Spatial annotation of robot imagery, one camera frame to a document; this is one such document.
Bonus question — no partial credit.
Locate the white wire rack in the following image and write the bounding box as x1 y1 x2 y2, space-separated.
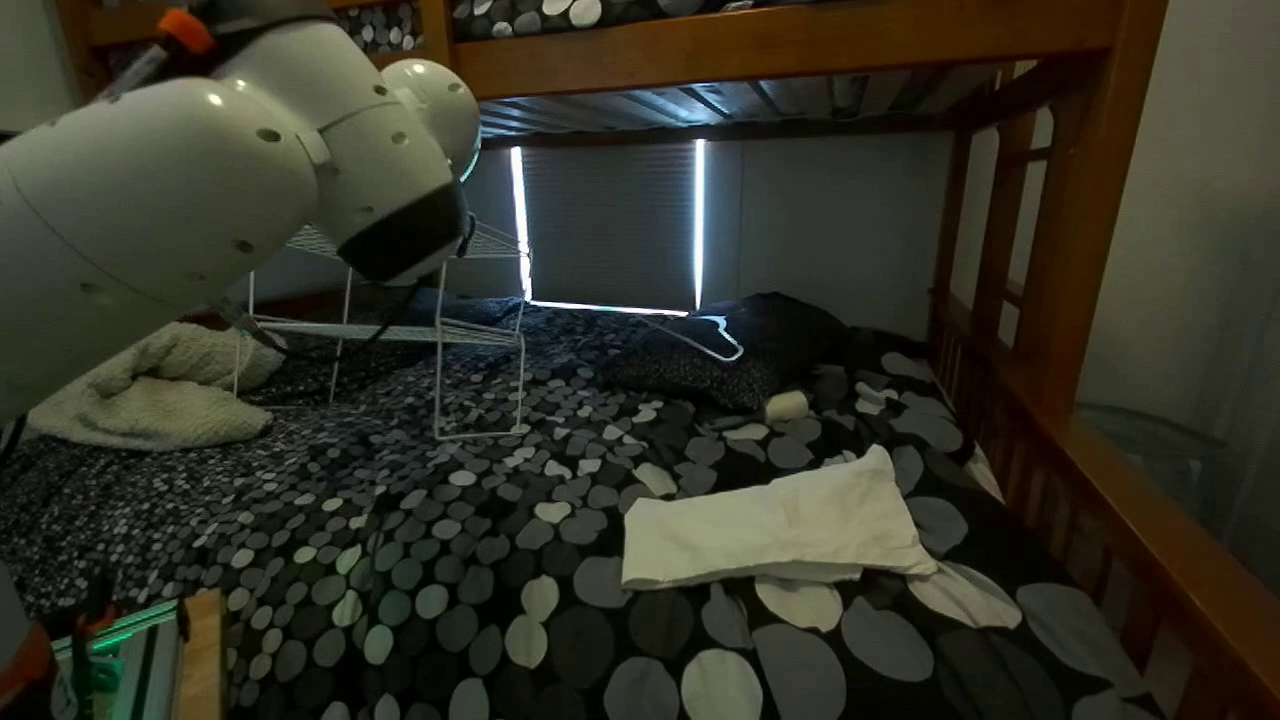
234 216 532 442

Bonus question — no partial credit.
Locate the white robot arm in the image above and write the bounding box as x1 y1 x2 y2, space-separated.
0 0 479 420

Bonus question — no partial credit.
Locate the white clothes hanger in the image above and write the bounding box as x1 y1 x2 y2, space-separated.
520 292 751 366

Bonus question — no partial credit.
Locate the dark window blind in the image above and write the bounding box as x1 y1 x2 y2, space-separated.
467 137 947 334

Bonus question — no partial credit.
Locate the folded white cloth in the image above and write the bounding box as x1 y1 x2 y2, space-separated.
619 442 936 589

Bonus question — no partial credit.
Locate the black grey dotted bedspread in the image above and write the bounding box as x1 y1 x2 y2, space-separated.
0 322 1157 720

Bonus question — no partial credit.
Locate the upper bunk dotted bedding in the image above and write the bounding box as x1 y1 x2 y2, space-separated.
334 0 791 50

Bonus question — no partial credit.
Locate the cream fluffy blanket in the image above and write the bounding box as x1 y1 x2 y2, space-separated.
26 321 284 453

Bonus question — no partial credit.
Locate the wooden bunk bed frame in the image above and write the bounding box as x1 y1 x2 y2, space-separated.
55 0 1280 720

